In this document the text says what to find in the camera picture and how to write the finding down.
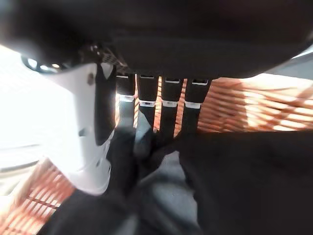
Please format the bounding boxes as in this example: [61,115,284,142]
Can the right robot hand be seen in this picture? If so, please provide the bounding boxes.
[0,0,313,196]

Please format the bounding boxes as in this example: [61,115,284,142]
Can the black garment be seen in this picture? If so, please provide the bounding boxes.
[38,126,313,235]

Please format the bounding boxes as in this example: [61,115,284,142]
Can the rectangular wicker laundry basket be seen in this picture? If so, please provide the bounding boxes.
[0,72,313,235]

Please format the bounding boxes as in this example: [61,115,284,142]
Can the charcoal folded garment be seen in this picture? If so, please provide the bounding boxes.
[134,150,199,235]

